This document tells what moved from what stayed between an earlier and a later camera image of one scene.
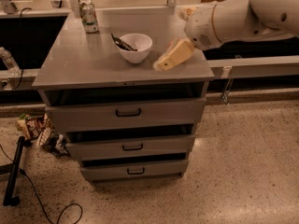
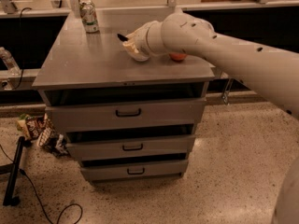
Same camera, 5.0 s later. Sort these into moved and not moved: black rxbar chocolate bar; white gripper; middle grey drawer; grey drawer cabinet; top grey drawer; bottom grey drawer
Moved: black rxbar chocolate bar; white gripper
Not moved: bottom grey drawer; grey drawer cabinet; top grey drawer; middle grey drawer
